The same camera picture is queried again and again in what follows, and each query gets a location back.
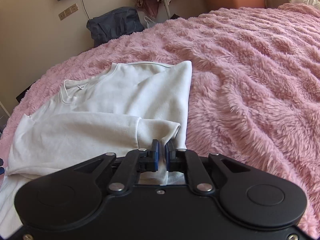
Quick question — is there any white sweatshirt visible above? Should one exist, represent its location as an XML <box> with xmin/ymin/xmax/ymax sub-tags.
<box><xmin>1</xmin><ymin>61</ymin><xmax>192</xmax><ymax>237</ymax></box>

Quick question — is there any pink fluffy bed blanket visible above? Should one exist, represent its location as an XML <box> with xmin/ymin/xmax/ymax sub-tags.
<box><xmin>1</xmin><ymin>3</ymin><xmax>319</xmax><ymax>237</ymax></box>

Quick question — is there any white plastic bag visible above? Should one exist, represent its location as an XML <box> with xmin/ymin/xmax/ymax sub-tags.
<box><xmin>144</xmin><ymin>16</ymin><xmax>157</xmax><ymax>29</ymax></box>

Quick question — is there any dark blue bag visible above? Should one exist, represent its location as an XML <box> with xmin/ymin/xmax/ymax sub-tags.
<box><xmin>86</xmin><ymin>7</ymin><xmax>144</xmax><ymax>47</ymax></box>

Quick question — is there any wall socket strip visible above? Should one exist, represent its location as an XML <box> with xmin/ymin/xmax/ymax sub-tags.
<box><xmin>59</xmin><ymin>4</ymin><xmax>79</xmax><ymax>20</ymax></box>

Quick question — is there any white power cable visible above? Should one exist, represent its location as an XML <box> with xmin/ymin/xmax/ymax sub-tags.
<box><xmin>78</xmin><ymin>0</ymin><xmax>91</xmax><ymax>21</ymax></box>

